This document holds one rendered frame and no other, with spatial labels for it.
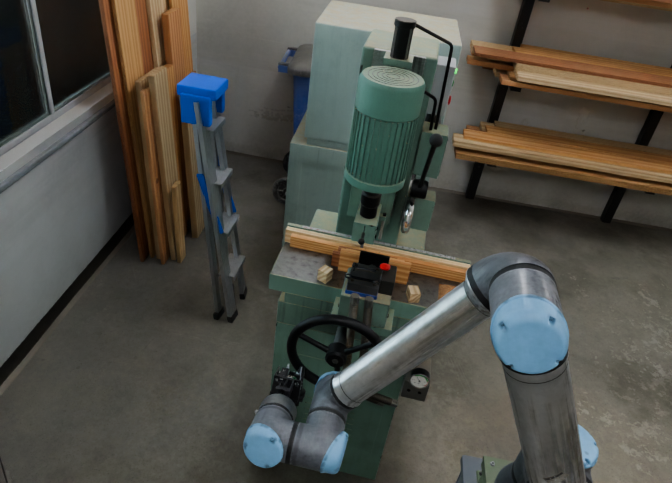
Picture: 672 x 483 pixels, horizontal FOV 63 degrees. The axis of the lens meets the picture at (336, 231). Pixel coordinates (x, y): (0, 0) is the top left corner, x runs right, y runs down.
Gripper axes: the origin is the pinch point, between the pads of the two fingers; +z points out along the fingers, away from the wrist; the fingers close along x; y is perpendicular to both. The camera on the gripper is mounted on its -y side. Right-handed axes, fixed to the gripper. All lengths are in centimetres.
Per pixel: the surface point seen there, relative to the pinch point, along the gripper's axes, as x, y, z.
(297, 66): 51, 87, 184
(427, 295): -33.0, 23.9, 22.7
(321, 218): 8, 30, 69
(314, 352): -2.0, -5.1, 27.0
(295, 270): 7.9, 23.4, 21.2
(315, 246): 4.3, 29.3, 31.1
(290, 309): 7.5, 10.3, 21.5
